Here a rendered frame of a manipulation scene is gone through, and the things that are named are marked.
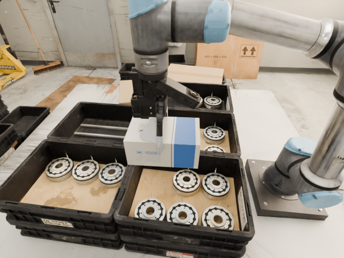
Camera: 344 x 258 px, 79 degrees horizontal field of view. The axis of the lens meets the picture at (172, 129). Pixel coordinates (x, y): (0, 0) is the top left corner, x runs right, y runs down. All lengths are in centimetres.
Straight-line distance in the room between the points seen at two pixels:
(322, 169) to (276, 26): 42
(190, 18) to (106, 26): 351
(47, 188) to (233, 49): 323
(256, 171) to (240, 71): 280
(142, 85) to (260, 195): 68
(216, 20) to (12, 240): 98
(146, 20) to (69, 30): 377
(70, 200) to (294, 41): 85
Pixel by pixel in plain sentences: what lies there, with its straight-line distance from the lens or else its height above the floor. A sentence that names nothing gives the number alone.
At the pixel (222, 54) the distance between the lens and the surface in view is 362.
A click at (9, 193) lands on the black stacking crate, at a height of 89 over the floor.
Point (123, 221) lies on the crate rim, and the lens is 66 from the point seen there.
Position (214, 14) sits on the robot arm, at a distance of 43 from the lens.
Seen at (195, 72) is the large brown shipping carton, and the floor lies 90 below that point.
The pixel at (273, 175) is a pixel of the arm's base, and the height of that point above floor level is 81.
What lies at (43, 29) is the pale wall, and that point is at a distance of 444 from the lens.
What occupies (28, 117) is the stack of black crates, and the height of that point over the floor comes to 38.
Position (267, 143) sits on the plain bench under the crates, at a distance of 130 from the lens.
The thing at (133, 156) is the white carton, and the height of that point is 108.
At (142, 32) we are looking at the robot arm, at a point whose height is 140.
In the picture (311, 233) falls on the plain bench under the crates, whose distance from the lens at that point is 103.
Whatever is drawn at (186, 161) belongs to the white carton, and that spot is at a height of 107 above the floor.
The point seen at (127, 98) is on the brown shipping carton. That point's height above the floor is 86.
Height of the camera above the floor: 150
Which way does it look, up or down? 38 degrees down
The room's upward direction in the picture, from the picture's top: straight up
